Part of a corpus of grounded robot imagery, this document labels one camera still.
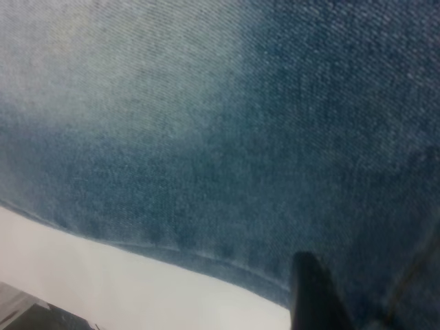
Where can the blue denim kids pants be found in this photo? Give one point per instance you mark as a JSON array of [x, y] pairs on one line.
[[240, 137]]

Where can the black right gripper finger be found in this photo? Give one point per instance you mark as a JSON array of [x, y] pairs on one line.
[[313, 299]]

